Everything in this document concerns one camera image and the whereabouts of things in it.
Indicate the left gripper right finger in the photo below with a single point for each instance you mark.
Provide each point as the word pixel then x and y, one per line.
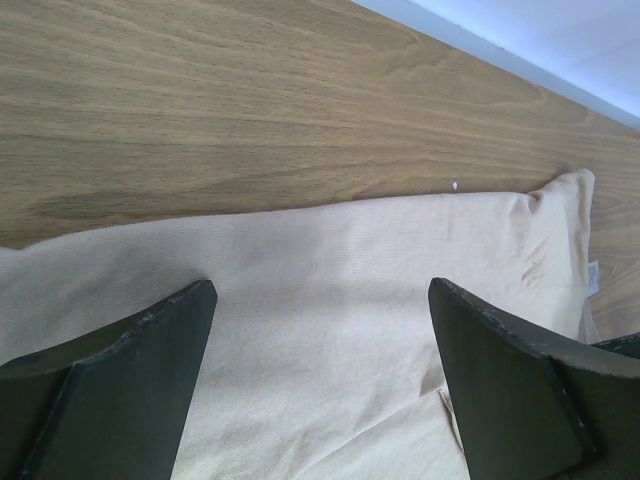
pixel 533 404

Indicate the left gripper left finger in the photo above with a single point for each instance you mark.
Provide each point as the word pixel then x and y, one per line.
pixel 110 404

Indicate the beige t shirt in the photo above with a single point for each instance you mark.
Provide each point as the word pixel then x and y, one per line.
pixel 322 361

